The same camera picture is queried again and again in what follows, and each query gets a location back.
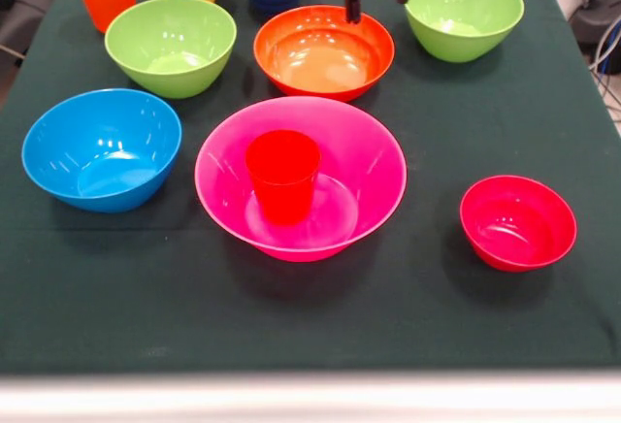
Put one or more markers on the light blue bowl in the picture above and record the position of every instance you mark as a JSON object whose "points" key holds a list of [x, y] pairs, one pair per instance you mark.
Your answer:
{"points": [[97, 151]]}

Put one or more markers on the large pink bowl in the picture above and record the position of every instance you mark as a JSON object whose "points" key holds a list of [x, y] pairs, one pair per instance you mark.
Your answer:
{"points": [[369, 166]]}

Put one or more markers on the orange bowl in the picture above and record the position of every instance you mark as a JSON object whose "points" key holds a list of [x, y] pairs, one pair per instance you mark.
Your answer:
{"points": [[322, 54]]}

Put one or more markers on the green bowl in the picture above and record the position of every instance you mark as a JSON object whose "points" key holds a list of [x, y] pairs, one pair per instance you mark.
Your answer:
{"points": [[466, 15], [170, 44]]}

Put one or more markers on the small crimson bowl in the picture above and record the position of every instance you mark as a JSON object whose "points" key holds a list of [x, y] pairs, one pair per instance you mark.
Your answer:
{"points": [[516, 224]]}

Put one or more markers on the dark green tablecloth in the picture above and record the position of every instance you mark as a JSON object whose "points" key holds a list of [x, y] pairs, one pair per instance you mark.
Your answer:
{"points": [[145, 297]]}

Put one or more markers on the red cup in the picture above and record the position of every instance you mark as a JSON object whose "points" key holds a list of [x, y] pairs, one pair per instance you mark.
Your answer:
{"points": [[284, 180]]}

